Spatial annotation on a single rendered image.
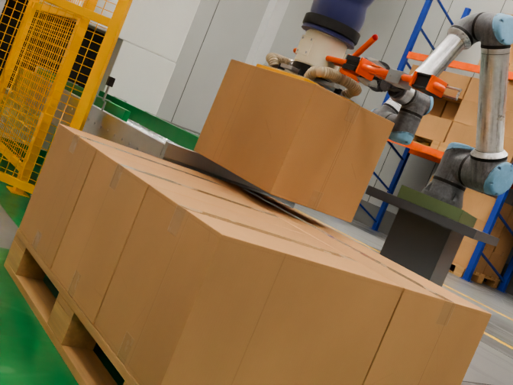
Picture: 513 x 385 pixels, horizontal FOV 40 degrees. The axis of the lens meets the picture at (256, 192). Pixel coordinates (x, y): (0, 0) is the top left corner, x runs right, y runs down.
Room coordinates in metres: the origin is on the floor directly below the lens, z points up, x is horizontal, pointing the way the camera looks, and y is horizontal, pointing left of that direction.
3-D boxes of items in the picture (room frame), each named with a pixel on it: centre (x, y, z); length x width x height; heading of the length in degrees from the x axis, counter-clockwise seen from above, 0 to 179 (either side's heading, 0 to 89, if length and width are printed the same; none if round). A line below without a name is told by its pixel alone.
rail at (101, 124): (3.74, 1.06, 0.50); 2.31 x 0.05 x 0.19; 36
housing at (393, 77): (2.39, -0.30, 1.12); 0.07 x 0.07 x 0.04; 36
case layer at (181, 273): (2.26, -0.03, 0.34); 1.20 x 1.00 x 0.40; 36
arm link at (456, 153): (3.19, -0.79, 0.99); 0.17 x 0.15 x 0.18; 34
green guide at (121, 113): (4.07, 1.22, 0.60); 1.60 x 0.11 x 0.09; 36
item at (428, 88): (2.28, -0.37, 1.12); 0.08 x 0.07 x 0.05; 36
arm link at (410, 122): (2.75, -0.42, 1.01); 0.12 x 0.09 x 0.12; 34
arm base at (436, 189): (3.19, -0.78, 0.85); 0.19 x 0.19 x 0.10
